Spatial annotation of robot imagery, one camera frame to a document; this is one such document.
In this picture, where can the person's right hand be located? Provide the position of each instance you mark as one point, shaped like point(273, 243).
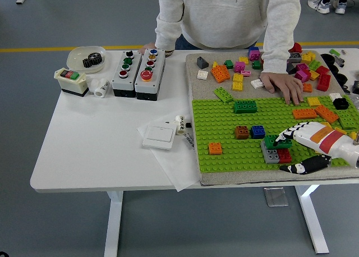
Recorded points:
point(146, 48)

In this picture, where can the person's left hand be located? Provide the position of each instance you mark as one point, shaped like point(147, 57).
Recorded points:
point(283, 83)

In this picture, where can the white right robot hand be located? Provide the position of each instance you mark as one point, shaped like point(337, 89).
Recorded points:
point(322, 140)

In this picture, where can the dark green 2x4 brick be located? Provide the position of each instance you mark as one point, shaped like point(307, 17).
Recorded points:
point(270, 142)
point(246, 106)

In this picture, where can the blue 2x2 brick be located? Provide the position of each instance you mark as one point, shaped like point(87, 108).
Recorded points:
point(258, 131)

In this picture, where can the brown 2x2 brick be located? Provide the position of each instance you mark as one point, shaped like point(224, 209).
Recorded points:
point(242, 132)

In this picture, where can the lime green studded baseplate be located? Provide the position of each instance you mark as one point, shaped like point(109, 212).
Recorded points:
point(238, 156)

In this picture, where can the person's left forearm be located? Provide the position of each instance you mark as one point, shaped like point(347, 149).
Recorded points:
point(277, 52)

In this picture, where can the person's right forearm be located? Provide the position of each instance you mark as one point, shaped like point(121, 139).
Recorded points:
point(168, 35)

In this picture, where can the dark grey slope brick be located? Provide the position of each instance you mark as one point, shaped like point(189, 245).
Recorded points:
point(202, 61)
point(291, 68)

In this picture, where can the yellow 2x2 brick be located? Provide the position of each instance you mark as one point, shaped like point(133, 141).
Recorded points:
point(326, 124)
point(237, 77)
point(340, 130)
point(314, 75)
point(352, 135)
point(243, 59)
point(313, 101)
point(237, 86)

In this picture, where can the magenta 2x2 brick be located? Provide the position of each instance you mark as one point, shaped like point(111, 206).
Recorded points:
point(255, 55)
point(303, 76)
point(303, 67)

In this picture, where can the orange 2x4 brick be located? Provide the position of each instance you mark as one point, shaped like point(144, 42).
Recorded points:
point(304, 113)
point(326, 114)
point(307, 87)

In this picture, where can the grey 2x4 brick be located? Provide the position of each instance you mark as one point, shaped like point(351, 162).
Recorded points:
point(270, 157)
point(294, 57)

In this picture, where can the small dark green brick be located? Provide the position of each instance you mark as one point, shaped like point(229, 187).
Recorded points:
point(229, 63)
point(256, 64)

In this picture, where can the large yellow brick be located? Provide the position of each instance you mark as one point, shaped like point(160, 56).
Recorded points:
point(308, 57)

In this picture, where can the lime green brick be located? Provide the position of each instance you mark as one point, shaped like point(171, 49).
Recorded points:
point(314, 65)

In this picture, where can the red slope brick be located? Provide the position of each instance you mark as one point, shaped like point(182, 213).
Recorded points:
point(296, 47)

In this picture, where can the red 2x4 brick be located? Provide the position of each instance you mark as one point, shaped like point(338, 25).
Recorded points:
point(324, 82)
point(284, 156)

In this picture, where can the black brick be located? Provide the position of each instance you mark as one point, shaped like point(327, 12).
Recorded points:
point(340, 103)

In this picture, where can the white brick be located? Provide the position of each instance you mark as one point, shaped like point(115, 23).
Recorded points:
point(335, 96)

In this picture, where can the pink 2x2 brick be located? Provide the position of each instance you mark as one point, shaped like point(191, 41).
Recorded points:
point(239, 66)

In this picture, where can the wide orange brick block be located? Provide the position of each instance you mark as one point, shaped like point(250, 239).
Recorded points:
point(220, 73)

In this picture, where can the tiny yellow brick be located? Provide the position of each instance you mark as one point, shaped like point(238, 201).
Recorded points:
point(215, 64)

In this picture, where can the orange 2x2 brick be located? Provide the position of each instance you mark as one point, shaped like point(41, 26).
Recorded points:
point(215, 148)

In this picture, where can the white square tile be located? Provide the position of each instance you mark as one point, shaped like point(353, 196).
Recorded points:
point(202, 74)
point(257, 84)

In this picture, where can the green square plate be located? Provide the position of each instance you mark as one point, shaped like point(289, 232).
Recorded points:
point(349, 118)

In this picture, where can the grey emergency-stop button box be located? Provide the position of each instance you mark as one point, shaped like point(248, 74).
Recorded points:
point(146, 86)

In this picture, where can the pink flat tile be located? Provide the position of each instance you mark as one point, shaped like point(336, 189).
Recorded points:
point(246, 73)

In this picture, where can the grey four-button control box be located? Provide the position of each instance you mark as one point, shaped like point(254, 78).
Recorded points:
point(123, 81)

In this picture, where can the black gear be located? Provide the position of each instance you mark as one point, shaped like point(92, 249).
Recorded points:
point(96, 57)
point(87, 63)

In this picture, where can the clear plastic bag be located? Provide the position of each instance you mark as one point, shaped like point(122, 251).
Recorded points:
point(356, 101)

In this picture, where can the small dark metal part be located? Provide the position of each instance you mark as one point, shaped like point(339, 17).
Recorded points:
point(346, 89)

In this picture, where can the small lime green block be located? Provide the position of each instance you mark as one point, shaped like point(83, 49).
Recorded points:
point(334, 52)

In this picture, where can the grey metal tool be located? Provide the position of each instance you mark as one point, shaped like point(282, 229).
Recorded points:
point(340, 60)

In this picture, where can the green 2x4 flat plate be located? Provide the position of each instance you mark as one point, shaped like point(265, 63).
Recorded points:
point(223, 95)

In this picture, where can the white pipe tee fitting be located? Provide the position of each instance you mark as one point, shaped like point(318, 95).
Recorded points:
point(99, 88)

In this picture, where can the black square box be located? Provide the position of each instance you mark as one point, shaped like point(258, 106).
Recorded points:
point(356, 86)

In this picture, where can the white oval bowl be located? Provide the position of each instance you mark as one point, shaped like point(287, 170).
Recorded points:
point(75, 55)

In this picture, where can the silver floor plate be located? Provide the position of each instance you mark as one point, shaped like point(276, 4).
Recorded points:
point(275, 196)

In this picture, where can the grey-brown mat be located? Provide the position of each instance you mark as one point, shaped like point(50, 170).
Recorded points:
point(252, 178)

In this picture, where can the white table leg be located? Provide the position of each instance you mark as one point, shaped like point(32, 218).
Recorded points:
point(113, 223)
point(311, 220)

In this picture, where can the small white pipe coupling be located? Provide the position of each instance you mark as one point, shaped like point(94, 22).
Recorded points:
point(180, 124)

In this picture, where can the person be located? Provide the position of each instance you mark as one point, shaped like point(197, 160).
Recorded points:
point(224, 15)
point(322, 3)

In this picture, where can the white printed label strip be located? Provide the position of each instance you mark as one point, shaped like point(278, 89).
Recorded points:
point(190, 140)

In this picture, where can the white paper sheet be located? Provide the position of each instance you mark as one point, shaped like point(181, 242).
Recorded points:
point(174, 167)

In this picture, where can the cream red-green switch box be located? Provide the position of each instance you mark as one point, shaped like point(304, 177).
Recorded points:
point(70, 81)

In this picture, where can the white wall switch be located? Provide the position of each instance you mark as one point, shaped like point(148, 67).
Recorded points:
point(159, 133)

